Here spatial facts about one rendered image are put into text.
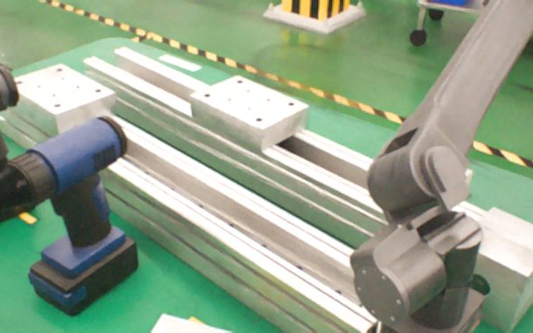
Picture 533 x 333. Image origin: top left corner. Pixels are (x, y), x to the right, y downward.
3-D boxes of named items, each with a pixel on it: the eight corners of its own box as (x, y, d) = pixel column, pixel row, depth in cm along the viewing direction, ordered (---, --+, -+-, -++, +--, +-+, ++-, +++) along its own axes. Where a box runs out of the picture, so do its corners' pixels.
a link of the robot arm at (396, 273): (449, 138, 56) (388, 165, 63) (362, 187, 50) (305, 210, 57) (510, 258, 56) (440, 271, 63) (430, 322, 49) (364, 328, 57)
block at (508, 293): (548, 284, 84) (568, 228, 78) (507, 335, 76) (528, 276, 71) (485, 253, 89) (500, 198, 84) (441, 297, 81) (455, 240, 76)
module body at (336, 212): (477, 261, 87) (491, 212, 83) (441, 297, 81) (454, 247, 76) (129, 85, 132) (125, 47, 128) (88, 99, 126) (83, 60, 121)
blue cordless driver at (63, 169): (147, 264, 85) (134, 122, 73) (25, 358, 71) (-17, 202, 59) (108, 242, 88) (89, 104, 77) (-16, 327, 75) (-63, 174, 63)
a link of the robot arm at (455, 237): (497, 221, 57) (445, 193, 60) (452, 254, 53) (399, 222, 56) (483, 277, 60) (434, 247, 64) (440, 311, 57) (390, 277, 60)
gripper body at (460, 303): (376, 333, 63) (384, 278, 59) (427, 280, 69) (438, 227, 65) (434, 368, 59) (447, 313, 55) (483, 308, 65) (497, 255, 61)
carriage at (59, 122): (119, 128, 105) (115, 92, 101) (62, 152, 98) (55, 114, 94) (66, 98, 114) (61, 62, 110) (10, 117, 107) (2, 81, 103)
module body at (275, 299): (404, 336, 75) (416, 284, 71) (356, 385, 69) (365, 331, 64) (48, 114, 120) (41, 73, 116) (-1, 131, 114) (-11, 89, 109)
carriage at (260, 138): (306, 142, 102) (309, 105, 99) (261, 167, 95) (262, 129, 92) (237, 109, 111) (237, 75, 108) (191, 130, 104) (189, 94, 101)
